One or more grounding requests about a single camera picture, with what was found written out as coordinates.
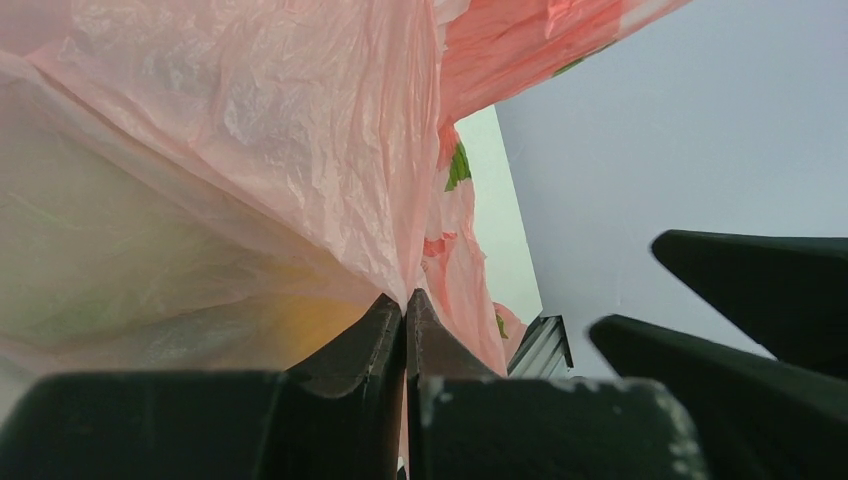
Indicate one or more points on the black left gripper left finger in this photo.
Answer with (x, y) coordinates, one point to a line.
(335, 415)

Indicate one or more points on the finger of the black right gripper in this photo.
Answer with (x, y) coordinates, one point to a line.
(757, 418)
(788, 294)

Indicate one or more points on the aluminium frame rail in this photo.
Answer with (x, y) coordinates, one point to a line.
(544, 351)

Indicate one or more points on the pink plastic bag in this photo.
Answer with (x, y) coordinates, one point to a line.
(232, 184)

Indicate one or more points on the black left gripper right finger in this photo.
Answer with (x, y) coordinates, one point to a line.
(466, 422)

